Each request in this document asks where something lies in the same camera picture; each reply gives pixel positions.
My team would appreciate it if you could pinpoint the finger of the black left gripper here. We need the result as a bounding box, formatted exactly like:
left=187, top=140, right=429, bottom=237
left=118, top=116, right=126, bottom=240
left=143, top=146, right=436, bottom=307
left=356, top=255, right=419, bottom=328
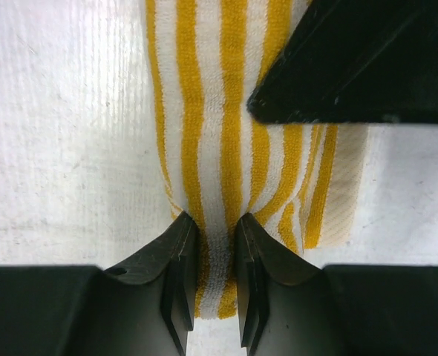
left=247, top=1, right=438, bottom=125

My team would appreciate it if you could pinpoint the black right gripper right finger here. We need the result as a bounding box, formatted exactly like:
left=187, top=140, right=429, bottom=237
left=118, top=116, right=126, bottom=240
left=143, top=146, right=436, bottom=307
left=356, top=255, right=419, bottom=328
left=235, top=214, right=438, bottom=355

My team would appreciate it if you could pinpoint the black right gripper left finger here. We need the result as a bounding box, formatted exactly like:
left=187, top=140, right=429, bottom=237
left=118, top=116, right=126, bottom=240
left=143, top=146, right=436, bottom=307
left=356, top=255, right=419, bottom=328
left=0, top=213, right=198, bottom=355

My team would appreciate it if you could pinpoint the yellow white striped towel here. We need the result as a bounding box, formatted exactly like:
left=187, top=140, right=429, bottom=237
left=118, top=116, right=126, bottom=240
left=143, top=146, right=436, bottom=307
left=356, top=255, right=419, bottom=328
left=146, top=1, right=367, bottom=319

